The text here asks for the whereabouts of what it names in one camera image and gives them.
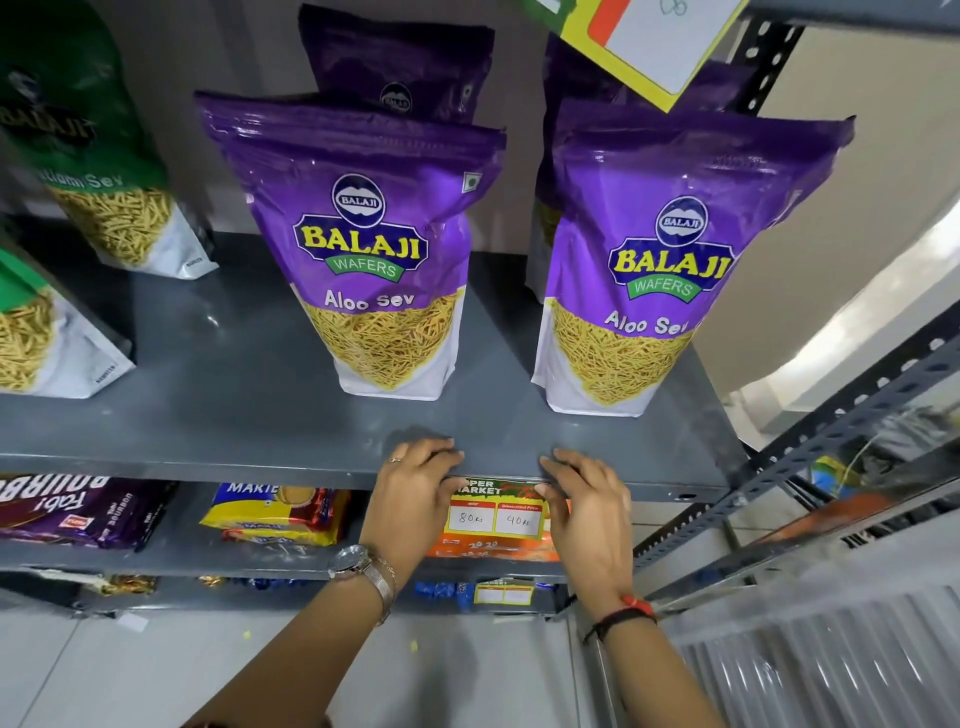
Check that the yellow and white hanging label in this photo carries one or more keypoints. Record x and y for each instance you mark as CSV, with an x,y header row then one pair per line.
x,y
645,37

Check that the orange snack packet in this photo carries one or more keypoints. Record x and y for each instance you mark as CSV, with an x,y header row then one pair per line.
x,y
487,549

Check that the person's right hand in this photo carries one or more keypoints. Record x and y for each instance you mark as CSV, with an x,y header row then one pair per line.
x,y
596,532

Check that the purple snack pouch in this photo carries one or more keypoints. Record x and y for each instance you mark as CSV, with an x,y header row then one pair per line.
x,y
390,60
375,247
577,82
645,255

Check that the orange shelf price label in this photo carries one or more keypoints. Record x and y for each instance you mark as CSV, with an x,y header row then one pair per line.
x,y
496,516

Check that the gold wrapped packet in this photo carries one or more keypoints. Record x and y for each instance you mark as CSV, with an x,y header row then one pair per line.
x,y
129,584

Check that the yellow biscuit packet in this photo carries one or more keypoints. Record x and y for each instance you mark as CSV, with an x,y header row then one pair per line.
x,y
277,510

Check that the yellow shelf price label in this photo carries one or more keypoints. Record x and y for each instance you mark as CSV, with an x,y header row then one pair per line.
x,y
504,594

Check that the clear corrugated plastic sheet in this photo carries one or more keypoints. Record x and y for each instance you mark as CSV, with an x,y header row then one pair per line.
x,y
825,652

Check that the white paper tag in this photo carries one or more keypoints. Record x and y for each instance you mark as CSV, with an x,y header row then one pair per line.
x,y
133,622

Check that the red and black wrist thread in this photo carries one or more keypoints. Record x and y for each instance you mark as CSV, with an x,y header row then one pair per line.
x,y
622,611

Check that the person's left fingers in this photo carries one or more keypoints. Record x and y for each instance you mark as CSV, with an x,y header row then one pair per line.
x,y
427,454

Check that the silver wristwatch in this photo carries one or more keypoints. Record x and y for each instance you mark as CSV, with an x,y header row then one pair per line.
x,y
367,574

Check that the person's left forearm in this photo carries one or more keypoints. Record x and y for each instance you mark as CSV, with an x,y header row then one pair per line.
x,y
315,660

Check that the blue wrapped packets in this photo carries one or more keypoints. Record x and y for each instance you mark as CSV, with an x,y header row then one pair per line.
x,y
442,594

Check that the grey slotted angle upright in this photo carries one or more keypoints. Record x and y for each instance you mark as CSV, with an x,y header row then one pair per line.
x,y
765,67

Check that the grey slotted angle rack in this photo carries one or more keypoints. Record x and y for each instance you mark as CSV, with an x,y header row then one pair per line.
x,y
810,442

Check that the purple biscuit packet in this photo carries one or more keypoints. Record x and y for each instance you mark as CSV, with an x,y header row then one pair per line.
x,y
82,510

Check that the person's left hand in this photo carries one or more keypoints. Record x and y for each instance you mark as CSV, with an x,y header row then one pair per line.
x,y
409,510

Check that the person's right forearm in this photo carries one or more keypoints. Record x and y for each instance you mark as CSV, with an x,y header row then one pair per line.
x,y
660,675

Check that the person's right fingers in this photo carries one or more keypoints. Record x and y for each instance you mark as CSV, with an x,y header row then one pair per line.
x,y
570,472

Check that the green snack pouch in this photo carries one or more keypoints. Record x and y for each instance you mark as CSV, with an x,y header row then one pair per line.
x,y
52,337
82,150

